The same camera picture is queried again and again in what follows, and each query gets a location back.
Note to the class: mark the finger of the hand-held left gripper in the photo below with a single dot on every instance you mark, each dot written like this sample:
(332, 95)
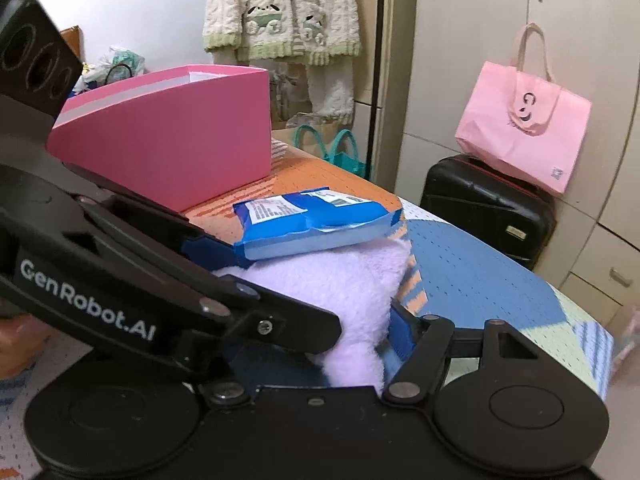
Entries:
(300, 325)
(210, 252)

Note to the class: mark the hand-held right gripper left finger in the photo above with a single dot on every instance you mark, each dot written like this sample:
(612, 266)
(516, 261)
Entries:
(227, 393)

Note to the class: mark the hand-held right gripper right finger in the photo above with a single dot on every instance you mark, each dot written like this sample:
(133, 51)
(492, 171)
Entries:
(402, 330)

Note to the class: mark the lilac fluffy cloth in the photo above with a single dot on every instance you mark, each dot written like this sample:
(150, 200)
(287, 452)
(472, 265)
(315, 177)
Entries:
(345, 285)

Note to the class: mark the blue plastic packet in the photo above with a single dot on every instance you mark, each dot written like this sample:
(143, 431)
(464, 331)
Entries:
(320, 225)

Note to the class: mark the pink cardboard box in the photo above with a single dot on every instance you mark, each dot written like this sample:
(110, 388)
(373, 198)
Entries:
(175, 140)

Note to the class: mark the person's left hand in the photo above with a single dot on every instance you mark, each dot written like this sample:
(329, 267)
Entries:
(22, 345)

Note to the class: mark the colourful knitted blanket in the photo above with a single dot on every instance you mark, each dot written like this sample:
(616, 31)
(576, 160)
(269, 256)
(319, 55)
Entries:
(475, 280)

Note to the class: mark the black suitcase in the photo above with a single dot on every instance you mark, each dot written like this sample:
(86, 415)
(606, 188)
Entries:
(480, 205)

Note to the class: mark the teal tote bag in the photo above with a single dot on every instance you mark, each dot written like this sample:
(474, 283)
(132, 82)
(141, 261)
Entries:
(347, 155)

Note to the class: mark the cream fluffy pants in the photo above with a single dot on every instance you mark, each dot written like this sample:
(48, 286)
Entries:
(330, 90)

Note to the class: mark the white green plastic bag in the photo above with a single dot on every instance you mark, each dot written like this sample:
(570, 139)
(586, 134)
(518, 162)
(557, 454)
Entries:
(122, 62)

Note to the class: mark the pink tote bag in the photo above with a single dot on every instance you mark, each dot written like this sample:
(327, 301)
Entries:
(520, 125)

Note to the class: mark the cream knitted cardigan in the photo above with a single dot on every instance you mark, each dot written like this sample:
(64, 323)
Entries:
(280, 5)

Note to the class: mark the beige wardrobe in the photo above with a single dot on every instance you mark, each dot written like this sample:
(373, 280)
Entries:
(600, 60)

